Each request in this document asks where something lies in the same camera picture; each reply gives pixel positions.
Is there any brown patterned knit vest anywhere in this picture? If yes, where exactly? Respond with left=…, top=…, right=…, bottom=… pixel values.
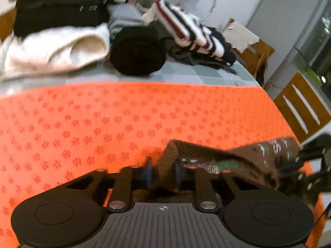
left=153, top=137, right=300, bottom=190

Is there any dark grey folded clothes stack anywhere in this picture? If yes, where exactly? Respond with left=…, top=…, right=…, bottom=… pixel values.
left=13, top=0, right=109, bottom=38

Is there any near wooden chair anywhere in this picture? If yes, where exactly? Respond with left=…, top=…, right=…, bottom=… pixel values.
left=274, top=72, right=330, bottom=143

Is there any orange patterned table mat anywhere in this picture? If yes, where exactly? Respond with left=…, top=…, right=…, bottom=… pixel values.
left=0, top=81, right=327, bottom=248

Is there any wooden chair with paper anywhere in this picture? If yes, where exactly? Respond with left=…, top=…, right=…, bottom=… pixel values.
left=222, top=19, right=275, bottom=86

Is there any black rolled garment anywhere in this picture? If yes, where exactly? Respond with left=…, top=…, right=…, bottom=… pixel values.
left=109, top=26, right=166, bottom=76

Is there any olive brown garment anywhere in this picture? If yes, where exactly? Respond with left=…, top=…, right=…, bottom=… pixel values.
left=149, top=21, right=238, bottom=75

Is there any grey refrigerator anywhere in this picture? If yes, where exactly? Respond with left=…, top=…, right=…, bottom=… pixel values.
left=263, top=0, right=331, bottom=101

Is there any striped navy white sweater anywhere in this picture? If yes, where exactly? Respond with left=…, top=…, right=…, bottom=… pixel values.
left=141, top=0, right=225, bottom=58

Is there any white folded garment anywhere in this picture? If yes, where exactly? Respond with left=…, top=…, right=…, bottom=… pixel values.
left=1, top=23, right=110, bottom=81

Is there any grey folded garment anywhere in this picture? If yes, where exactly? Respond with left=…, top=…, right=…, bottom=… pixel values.
left=107, top=3, right=145, bottom=41

